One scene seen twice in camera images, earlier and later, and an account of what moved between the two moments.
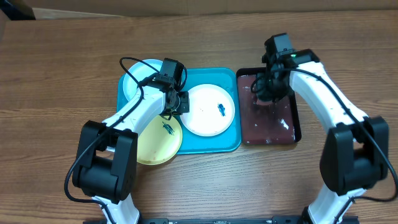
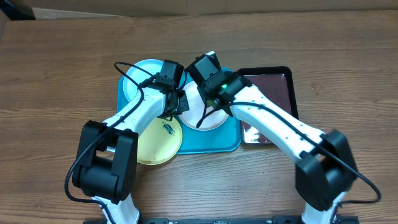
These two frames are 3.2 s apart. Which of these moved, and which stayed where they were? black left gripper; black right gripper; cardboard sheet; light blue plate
Moved: black right gripper
Stayed: cardboard sheet; light blue plate; black left gripper
